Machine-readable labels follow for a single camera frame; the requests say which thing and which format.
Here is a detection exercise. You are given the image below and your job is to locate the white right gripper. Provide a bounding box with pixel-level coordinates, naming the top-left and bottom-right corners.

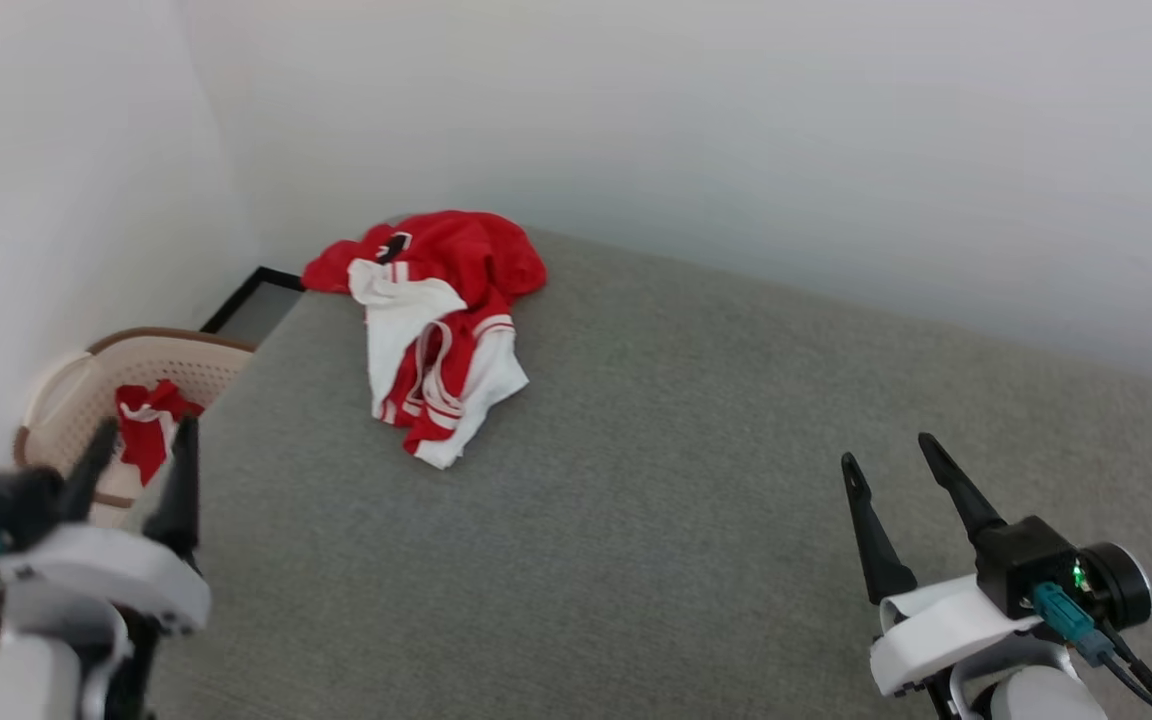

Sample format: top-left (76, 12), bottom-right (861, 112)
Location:
top-left (840, 432), bottom-right (1047, 697)

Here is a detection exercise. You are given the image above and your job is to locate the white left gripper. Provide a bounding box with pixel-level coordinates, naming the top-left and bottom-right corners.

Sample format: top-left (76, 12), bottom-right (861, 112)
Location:
top-left (0, 415), bottom-right (213, 637)

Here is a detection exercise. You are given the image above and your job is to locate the red and white garment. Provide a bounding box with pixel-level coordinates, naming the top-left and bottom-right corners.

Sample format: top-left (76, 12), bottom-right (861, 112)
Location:
top-left (301, 210), bottom-right (548, 471)

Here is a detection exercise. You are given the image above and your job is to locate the red garment in basket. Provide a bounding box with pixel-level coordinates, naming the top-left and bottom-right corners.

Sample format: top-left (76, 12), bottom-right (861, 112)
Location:
top-left (114, 378), bottom-right (205, 488)

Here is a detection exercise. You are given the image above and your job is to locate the beige perforated laundry basket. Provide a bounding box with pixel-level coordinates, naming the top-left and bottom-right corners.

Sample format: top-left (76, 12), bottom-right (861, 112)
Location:
top-left (14, 327), bottom-right (259, 529)

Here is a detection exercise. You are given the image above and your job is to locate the black baseboard strip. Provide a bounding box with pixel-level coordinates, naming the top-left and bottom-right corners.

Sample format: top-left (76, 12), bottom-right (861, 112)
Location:
top-left (199, 266), bottom-right (307, 346)

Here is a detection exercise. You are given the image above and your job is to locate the teal plug right camera cable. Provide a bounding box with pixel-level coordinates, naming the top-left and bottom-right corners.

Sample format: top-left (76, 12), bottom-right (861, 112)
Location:
top-left (1030, 582), bottom-right (1152, 720)

